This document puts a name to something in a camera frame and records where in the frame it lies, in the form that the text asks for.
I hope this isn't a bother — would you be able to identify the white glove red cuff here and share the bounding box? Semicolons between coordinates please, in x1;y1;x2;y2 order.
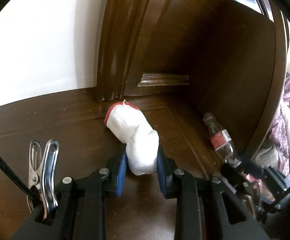
104;101;159;176

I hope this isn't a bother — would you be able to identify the grey pillow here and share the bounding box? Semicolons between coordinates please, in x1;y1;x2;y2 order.
252;145;279;168

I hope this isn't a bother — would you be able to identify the purple lace pillow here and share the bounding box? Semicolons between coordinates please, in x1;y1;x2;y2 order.
270;77;290;178

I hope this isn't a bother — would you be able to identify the clear plastic soda bottle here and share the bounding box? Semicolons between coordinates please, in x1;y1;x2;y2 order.
203;112;241;168

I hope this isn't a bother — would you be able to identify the dark wooden nightstand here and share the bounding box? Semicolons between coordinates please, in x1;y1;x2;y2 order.
0;88;222;239

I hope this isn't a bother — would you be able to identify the wooden bed headboard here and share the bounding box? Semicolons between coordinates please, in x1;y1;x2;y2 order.
96;0;286;156

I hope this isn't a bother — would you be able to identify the metal spring clamp left camera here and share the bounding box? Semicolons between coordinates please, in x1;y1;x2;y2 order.
27;139;60;222

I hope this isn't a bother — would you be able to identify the black camera cable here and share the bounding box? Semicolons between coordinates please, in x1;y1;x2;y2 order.
0;138;34;201

